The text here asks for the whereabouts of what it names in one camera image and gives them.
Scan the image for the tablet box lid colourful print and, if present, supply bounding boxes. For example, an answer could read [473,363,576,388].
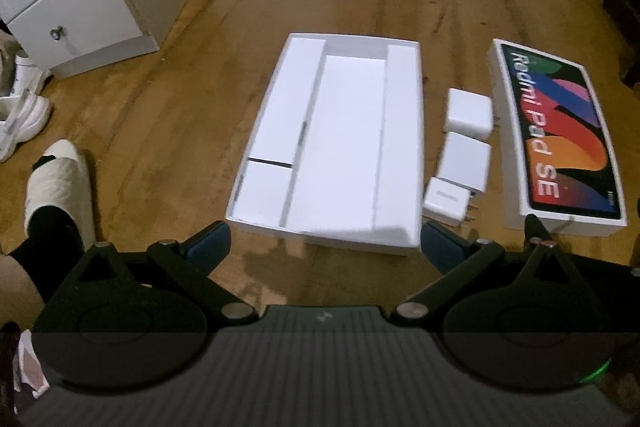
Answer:
[487,38,629,239]

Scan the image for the white cube charger box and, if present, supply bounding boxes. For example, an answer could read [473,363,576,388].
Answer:
[437,131,494,208]

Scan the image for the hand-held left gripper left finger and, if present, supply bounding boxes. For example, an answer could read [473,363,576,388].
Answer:
[50,221,257,322]

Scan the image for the white sneaker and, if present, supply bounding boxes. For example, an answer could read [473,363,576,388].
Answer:
[0,91,54,163]
[0,49,52,100]

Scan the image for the white quilted slipper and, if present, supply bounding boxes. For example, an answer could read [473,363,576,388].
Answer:
[23,139,99,253]

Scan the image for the person's leg black sock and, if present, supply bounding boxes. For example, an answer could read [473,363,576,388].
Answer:
[0,209,85,323]

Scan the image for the small white charger with prongs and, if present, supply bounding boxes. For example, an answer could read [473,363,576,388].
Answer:
[422,177,484,226]

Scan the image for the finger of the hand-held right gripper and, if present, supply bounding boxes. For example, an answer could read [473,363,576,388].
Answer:
[524,214,552,253]

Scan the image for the dark furniture piece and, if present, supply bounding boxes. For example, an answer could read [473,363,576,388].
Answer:
[602,0,640,88]

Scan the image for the white tablet box tray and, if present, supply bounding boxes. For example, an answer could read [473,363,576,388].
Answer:
[225,33,424,258]

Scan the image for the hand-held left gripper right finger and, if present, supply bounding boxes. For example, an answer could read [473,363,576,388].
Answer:
[392,223,596,325]

